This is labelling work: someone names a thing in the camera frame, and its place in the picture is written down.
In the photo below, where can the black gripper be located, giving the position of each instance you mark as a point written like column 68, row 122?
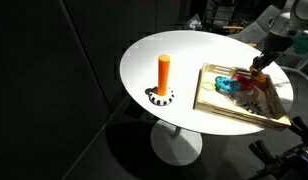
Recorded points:
column 274, row 45

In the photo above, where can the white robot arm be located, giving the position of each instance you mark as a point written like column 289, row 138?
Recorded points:
column 284, row 29

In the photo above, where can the wooden slatted tray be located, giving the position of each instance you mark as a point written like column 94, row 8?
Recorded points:
column 232, row 92

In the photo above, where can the grey chair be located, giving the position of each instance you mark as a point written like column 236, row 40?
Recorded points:
column 257, row 31

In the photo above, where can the dark shelf rack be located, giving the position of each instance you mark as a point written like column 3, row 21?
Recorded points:
column 219, row 17

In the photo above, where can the orange stacking peg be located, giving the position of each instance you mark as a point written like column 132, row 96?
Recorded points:
column 163, row 70

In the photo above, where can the black tripod equipment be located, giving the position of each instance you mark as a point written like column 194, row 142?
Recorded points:
column 291, row 164

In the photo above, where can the black white striped base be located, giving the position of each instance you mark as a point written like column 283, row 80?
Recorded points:
column 161, row 100

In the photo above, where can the white round table pedestal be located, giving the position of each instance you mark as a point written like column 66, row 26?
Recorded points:
column 174, row 145

